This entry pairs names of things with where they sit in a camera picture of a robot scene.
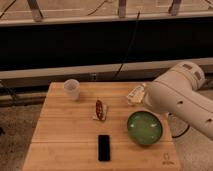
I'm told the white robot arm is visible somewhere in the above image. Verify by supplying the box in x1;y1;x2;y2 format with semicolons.
143;61;213;140

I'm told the red white snack packet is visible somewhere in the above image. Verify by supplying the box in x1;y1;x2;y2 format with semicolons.
92;100;108;121

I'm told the wooden cutting board table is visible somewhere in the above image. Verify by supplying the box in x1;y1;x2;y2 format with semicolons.
23;82;181;171

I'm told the black smartphone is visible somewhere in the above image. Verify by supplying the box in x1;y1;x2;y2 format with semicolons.
98;135;110;162

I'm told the green round bowl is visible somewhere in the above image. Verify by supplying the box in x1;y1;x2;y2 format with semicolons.
127;111;163;145

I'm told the black hanging cable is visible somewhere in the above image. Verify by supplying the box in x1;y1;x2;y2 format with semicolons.
111;10;142;81

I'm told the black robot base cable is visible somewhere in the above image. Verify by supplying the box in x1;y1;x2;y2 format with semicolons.
166;113;192;139

